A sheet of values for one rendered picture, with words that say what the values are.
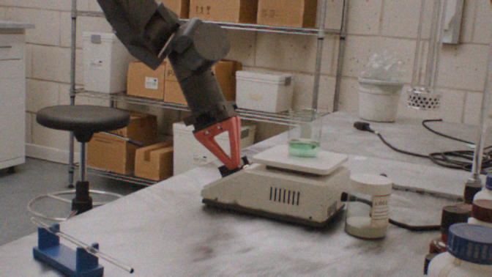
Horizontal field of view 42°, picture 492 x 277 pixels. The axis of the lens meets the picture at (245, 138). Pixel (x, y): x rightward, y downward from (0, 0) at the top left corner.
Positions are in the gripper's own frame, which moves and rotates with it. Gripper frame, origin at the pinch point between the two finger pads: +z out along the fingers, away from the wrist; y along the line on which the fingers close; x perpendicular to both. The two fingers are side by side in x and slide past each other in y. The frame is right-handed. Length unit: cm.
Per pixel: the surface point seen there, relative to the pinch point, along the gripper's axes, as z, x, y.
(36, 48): -116, 163, 283
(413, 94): 1.6, -30.1, 27.3
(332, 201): 10.9, -12.3, -3.2
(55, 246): 0.5, 16.5, -28.3
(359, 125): 5, -16, 82
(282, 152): 1.5, -7.7, 0.9
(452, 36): -12, -65, 222
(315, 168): 5.2, -12.3, -6.4
